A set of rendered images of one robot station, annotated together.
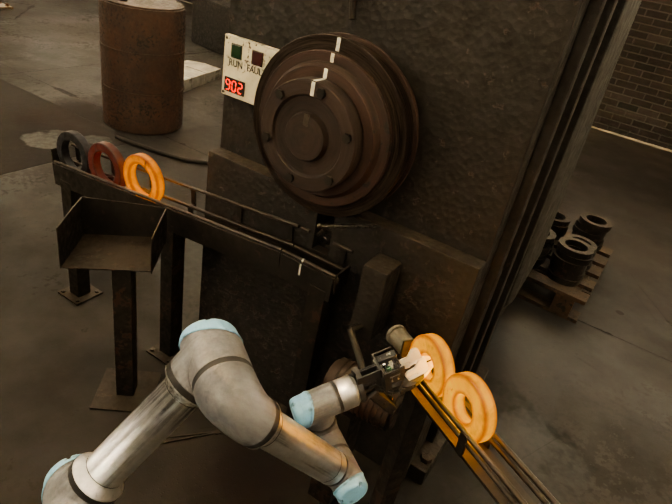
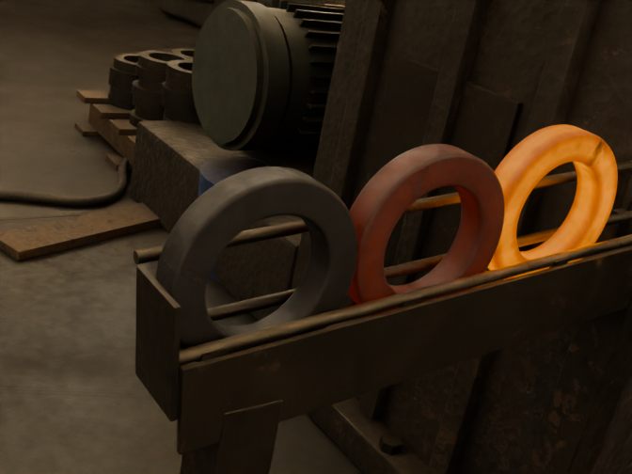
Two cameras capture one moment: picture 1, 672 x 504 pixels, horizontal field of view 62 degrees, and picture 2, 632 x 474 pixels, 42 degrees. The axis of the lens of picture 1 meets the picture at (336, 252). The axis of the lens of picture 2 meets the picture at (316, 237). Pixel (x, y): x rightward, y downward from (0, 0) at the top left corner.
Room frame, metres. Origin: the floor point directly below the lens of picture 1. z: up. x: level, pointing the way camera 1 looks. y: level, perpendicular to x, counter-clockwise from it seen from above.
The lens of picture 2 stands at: (1.60, 1.61, 0.96)
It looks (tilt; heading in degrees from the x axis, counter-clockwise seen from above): 22 degrees down; 295
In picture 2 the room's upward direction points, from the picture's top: 11 degrees clockwise
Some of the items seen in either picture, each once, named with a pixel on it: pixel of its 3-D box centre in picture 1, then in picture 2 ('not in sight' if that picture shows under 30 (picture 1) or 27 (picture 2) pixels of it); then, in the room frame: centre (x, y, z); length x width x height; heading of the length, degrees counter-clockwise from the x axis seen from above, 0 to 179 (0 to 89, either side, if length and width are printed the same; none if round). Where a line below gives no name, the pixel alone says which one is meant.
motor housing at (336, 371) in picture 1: (351, 441); not in sight; (1.16, -0.16, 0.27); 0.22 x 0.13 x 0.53; 64
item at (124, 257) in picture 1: (118, 311); not in sight; (1.42, 0.67, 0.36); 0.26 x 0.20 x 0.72; 99
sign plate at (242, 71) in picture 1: (257, 75); not in sight; (1.68, 0.33, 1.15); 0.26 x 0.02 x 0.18; 64
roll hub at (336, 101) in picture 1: (309, 135); not in sight; (1.34, 0.12, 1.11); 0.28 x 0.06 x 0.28; 64
